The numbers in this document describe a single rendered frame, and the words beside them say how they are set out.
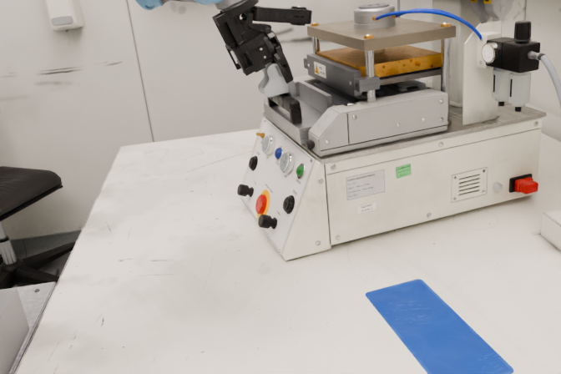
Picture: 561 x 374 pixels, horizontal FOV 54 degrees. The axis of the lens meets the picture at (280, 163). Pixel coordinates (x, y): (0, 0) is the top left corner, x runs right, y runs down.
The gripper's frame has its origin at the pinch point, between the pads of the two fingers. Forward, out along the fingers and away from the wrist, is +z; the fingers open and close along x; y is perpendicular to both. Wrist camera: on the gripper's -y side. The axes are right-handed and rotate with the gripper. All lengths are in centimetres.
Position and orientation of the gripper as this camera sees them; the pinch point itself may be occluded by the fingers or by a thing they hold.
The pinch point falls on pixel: (293, 93)
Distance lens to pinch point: 106.9
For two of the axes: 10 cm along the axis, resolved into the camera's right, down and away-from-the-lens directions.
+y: -8.6, 5.0, -1.2
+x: 3.1, 3.1, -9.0
